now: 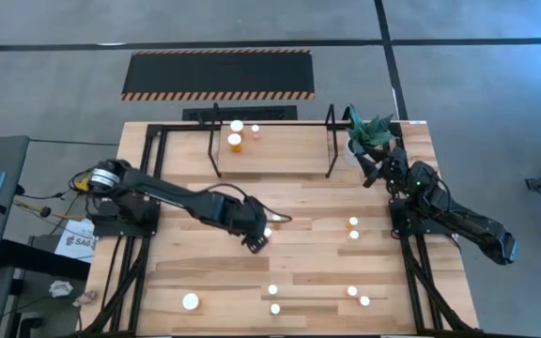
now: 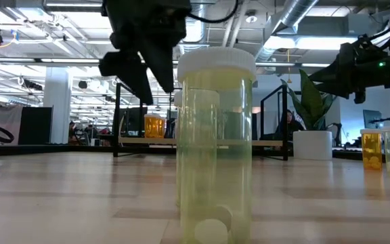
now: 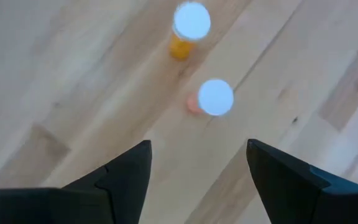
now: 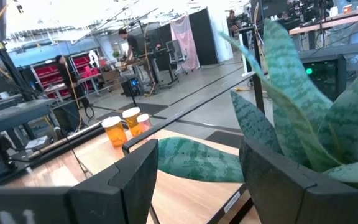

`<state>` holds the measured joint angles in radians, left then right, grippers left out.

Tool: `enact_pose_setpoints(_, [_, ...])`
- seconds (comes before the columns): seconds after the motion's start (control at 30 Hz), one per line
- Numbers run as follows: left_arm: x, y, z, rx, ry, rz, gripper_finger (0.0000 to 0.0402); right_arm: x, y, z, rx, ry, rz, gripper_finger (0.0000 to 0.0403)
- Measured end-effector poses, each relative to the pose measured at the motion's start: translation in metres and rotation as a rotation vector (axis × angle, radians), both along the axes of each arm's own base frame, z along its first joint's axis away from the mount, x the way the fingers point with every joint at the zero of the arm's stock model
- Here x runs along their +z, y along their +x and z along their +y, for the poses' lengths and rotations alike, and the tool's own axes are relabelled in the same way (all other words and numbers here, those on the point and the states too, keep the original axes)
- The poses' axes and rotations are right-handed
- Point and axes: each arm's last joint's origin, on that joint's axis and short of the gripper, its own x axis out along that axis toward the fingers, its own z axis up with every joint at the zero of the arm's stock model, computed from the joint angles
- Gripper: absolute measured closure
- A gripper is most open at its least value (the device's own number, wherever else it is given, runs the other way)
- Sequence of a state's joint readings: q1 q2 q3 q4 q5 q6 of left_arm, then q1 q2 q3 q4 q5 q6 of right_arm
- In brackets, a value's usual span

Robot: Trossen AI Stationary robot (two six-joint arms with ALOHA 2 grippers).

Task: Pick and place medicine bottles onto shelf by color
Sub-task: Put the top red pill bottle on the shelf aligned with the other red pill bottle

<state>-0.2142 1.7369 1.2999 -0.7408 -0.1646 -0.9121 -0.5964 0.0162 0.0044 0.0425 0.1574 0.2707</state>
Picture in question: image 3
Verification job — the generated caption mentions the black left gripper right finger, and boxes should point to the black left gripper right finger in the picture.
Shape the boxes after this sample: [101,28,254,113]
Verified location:
[246,138,357,224]

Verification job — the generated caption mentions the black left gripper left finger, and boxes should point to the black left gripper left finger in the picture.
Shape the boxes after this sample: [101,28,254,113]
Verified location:
[61,139,153,224]

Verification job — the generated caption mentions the small pink pill bottle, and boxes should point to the small pink pill bottle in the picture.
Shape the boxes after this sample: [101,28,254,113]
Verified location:
[186,78,235,117]

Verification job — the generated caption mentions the small orange pill bottle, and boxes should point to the small orange pill bottle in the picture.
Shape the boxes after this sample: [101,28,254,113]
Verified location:
[168,1,212,62]

